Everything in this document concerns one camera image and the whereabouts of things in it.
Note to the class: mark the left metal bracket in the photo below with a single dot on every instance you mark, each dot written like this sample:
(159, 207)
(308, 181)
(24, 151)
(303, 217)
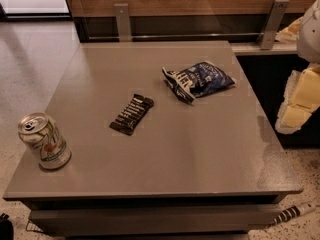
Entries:
(123, 22)

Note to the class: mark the striped cylinder on floor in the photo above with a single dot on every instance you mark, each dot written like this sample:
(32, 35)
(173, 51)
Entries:
(293, 212)

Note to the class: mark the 7up soda can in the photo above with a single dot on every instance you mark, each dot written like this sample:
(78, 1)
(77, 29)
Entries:
(39, 132)

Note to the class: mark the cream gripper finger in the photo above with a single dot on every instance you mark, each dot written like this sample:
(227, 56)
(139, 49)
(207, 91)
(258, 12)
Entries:
(301, 100)
(289, 34)

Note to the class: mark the right metal bracket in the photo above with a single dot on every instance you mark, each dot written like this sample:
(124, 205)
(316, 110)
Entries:
(267, 37)

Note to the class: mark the black snack bar wrapper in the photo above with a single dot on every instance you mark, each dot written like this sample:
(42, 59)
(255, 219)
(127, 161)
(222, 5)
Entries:
(128, 119)

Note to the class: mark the metal bracket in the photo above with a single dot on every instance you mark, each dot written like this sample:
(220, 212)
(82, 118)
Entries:
(267, 37)
(123, 22)

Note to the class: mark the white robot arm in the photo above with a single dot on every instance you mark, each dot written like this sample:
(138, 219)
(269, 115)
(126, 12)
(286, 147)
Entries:
(308, 39)

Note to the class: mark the blue chip bag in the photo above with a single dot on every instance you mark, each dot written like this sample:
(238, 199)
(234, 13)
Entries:
(197, 81)

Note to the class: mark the black object on floor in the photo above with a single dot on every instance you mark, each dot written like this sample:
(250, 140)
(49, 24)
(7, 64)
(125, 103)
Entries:
(6, 228)

